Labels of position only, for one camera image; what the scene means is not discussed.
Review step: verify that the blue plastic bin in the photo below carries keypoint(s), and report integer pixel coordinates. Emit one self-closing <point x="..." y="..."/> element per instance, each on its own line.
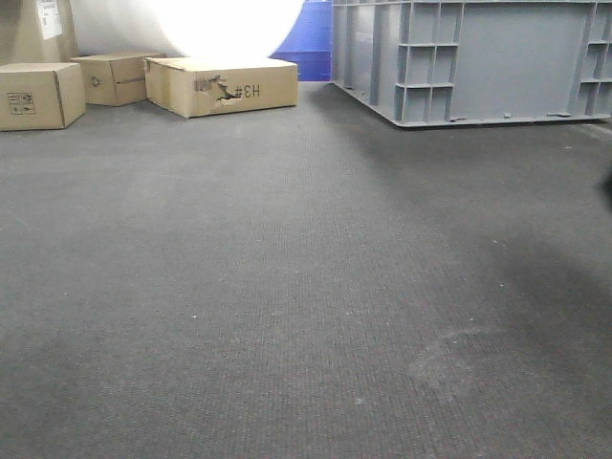
<point x="309" y="43"/>

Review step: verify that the torn cardboard box H3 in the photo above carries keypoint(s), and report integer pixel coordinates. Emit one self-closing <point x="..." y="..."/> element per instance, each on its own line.
<point x="193" y="88"/>

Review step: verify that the grey plastic crate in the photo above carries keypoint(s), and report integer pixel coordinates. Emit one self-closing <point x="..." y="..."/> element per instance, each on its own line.
<point x="445" y="63"/>

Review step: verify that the middle cardboard box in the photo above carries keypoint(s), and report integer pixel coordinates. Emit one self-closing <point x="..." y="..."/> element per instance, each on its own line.
<point x="114" y="79"/>

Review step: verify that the small cardboard box left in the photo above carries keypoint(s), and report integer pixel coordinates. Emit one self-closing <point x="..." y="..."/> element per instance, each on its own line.
<point x="41" y="96"/>

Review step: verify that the tall cardboard box with label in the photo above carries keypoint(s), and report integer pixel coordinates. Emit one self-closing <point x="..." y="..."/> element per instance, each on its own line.
<point x="37" y="31"/>

